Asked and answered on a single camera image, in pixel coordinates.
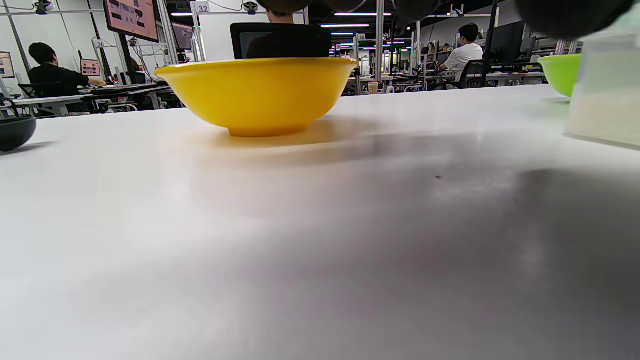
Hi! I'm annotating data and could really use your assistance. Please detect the black long-handled spoon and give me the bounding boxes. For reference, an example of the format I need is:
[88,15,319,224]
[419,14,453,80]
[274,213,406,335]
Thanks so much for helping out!
[0,116,37,152]

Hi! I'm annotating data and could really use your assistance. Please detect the green plastic bowl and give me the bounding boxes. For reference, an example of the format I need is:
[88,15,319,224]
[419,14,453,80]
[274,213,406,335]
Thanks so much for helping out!
[537,53,583,98]

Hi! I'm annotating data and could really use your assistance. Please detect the white sugar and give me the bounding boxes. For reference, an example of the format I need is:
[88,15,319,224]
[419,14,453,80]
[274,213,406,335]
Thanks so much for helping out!
[567,47,640,147]

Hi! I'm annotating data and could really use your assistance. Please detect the clear plastic sugar container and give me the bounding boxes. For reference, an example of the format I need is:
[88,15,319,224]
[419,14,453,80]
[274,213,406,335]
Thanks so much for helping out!
[565,15,640,151]

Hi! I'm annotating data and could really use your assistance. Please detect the person's left hand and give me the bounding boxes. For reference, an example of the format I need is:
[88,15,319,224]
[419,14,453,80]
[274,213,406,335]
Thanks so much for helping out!
[257,0,636,41]

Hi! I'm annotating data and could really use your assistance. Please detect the row of ceiling light strips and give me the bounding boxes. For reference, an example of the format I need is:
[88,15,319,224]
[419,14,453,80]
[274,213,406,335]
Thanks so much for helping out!
[170,9,416,51]

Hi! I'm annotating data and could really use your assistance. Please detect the yellow plastic bowl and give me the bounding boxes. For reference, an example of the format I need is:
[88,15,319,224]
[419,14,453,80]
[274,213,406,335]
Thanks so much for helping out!
[155,57,359,138]

